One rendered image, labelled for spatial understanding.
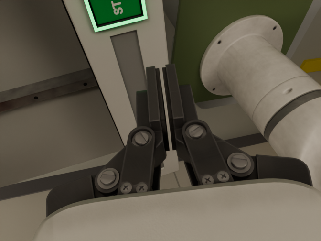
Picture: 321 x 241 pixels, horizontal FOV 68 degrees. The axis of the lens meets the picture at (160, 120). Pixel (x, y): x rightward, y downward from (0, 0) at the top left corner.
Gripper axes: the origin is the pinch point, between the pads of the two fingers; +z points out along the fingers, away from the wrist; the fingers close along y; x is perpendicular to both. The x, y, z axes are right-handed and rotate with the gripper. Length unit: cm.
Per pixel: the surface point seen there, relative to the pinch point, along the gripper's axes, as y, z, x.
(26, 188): -126, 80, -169
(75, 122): -20.8, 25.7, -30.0
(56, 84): -18.8, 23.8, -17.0
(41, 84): -21.6, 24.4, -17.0
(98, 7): -5.2, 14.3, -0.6
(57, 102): -21.7, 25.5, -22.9
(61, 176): -100, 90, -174
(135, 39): -2.5, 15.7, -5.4
